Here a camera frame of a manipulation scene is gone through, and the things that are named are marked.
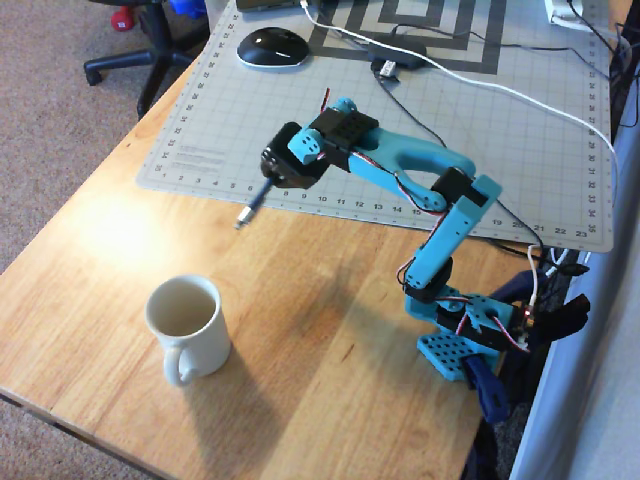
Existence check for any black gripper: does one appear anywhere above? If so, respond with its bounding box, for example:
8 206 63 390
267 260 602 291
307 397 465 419
259 122 329 190

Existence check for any dark blue pen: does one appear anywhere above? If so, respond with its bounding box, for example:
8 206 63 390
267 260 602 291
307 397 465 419
234 180 275 231

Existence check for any cream ceramic mug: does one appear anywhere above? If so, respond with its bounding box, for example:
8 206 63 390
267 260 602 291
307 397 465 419
144 274 233 388

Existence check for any grey gridded cutting mat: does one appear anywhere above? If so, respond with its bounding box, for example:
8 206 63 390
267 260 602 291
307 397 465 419
135 0 616 255

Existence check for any black computer mouse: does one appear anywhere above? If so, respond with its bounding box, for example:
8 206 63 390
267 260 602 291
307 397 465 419
235 26 311 69

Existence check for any black USB hub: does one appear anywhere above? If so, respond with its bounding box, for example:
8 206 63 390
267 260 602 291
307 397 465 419
367 41 429 71

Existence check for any dark flat device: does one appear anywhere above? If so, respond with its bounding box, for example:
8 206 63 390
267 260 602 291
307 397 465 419
235 0 307 13

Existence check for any black office chair base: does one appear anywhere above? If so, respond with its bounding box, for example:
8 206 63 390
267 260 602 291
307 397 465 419
83 0 209 120

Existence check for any blue plastic object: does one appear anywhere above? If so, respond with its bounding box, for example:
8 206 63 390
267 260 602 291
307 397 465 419
168 0 206 20

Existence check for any black square pattern sheet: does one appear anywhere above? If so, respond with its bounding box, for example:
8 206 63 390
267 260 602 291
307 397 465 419
308 0 504 76

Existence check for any red dumbbell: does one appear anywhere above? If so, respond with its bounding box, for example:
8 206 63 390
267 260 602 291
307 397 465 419
110 5 135 33

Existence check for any dark blue clamp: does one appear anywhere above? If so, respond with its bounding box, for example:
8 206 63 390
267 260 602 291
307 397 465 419
463 356 512 425

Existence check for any white device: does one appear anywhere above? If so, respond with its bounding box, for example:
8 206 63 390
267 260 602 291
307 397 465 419
543 0 597 32

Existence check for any black power cable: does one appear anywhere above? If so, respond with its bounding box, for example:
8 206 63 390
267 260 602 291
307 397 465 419
372 67 546 251

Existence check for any white cable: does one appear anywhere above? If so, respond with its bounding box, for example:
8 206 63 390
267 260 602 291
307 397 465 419
301 0 620 307

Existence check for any thin black cable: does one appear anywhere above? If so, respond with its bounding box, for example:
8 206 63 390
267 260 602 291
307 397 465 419
424 29 615 81

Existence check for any black clamp handle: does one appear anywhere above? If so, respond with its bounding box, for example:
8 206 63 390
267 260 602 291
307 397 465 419
542 293 592 344

